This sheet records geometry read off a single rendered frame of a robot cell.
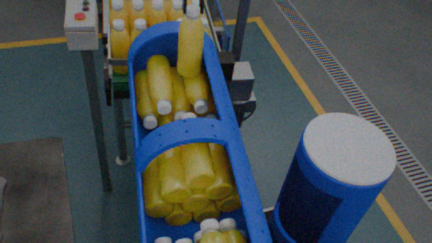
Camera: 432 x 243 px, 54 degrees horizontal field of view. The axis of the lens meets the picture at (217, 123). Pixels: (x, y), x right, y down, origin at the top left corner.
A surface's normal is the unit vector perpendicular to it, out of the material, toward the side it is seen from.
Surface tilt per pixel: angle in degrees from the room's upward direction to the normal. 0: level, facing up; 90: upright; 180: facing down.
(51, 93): 0
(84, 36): 90
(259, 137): 0
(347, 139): 0
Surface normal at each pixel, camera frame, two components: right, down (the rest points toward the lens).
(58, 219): 0.18, -0.68
